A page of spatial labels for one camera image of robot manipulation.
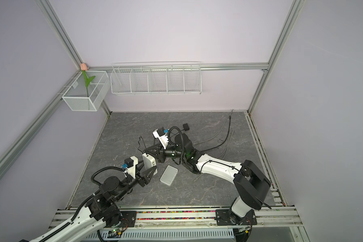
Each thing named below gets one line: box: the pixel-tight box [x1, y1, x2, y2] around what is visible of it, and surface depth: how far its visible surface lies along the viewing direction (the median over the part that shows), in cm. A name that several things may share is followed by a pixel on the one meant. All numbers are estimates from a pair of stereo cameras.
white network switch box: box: [142, 152, 158, 176], surface depth 70 cm
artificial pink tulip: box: [80, 63, 96, 98], surface depth 92 cm
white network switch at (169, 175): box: [159, 164, 178, 187], surface depth 88 cm
